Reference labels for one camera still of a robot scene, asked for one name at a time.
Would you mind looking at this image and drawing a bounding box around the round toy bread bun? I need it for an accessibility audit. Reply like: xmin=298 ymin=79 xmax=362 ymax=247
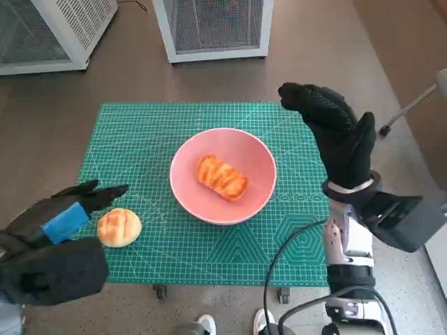
xmin=96 ymin=207 xmax=143 ymax=248

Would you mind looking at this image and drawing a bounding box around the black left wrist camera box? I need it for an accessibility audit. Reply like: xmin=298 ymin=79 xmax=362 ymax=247
xmin=0 ymin=232 xmax=110 ymax=307

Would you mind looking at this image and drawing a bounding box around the grey chair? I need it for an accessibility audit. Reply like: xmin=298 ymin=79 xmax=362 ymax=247
xmin=379 ymin=67 xmax=447 ymax=137

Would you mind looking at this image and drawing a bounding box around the white mesh cabinet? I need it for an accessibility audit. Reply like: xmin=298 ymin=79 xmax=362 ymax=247
xmin=152 ymin=0 xmax=274 ymax=63
xmin=0 ymin=0 xmax=119 ymax=75

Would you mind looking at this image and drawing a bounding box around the long flaky toy bread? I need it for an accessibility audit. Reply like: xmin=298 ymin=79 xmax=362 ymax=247
xmin=195 ymin=155 xmax=249 ymax=202

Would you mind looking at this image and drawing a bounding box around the white foot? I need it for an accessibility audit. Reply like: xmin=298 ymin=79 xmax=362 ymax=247
xmin=253 ymin=307 xmax=275 ymax=335
xmin=196 ymin=313 xmax=217 ymax=335

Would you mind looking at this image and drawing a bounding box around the thin black floor cable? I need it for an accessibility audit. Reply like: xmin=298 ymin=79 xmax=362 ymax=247
xmin=117 ymin=0 xmax=147 ymax=11

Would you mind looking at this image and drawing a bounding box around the pink bowl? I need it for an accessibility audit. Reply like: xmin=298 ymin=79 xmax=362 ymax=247
xmin=170 ymin=128 xmax=279 ymax=226

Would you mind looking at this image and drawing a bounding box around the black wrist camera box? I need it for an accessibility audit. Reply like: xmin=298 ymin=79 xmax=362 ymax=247
xmin=0 ymin=232 xmax=110 ymax=307
xmin=356 ymin=190 xmax=447 ymax=253

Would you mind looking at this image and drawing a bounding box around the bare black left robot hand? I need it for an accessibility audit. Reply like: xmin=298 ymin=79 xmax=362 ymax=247
xmin=5 ymin=179 xmax=130 ymax=247

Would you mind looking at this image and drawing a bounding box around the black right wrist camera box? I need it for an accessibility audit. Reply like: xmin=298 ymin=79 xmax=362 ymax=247
xmin=356 ymin=190 xmax=447 ymax=253

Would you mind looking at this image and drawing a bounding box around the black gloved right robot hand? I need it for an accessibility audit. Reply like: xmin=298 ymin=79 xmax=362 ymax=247
xmin=277 ymin=82 xmax=377 ymax=191

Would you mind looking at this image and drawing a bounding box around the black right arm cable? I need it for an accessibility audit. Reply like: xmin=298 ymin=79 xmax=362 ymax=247
xmin=263 ymin=219 xmax=325 ymax=335
xmin=280 ymin=285 xmax=399 ymax=335

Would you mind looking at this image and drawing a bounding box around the green cutting mat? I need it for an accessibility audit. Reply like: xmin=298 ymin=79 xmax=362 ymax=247
xmin=78 ymin=100 xmax=331 ymax=289

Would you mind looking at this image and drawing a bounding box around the person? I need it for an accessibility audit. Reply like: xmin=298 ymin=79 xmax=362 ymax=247
xmin=0 ymin=289 xmax=24 ymax=335

